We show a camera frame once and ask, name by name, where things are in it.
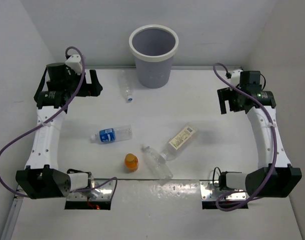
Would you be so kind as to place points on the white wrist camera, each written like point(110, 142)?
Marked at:
point(233, 77)
point(75, 63)

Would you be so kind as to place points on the grey plastic waste bin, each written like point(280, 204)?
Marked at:
point(153, 48)

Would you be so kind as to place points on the small orange bottle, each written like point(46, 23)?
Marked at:
point(131, 162)

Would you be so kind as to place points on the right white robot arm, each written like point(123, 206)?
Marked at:
point(284, 176)

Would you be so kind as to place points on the metal base plate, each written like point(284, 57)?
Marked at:
point(104, 190)
point(209, 193)

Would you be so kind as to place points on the clear ribbed unlabelled bottle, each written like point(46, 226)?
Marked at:
point(156, 164)

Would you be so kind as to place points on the blue label Pocari bottle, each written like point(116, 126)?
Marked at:
point(112, 135)

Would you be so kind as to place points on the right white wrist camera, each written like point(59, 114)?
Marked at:
point(233, 77)

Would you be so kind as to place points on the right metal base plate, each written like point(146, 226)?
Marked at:
point(209, 193)

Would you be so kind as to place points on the clear bottle cream label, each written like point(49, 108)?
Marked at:
point(179, 142)

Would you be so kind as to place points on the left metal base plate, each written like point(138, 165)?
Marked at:
point(104, 190)

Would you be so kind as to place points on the clear bottle blue-white cap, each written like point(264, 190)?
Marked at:
point(125, 86)

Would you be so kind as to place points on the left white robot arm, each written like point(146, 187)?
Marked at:
point(41, 177)

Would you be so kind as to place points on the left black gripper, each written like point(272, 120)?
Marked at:
point(89, 89)

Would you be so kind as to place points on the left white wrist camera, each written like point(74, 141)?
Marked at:
point(75, 63)

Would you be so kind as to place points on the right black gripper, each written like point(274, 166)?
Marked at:
point(225, 94)

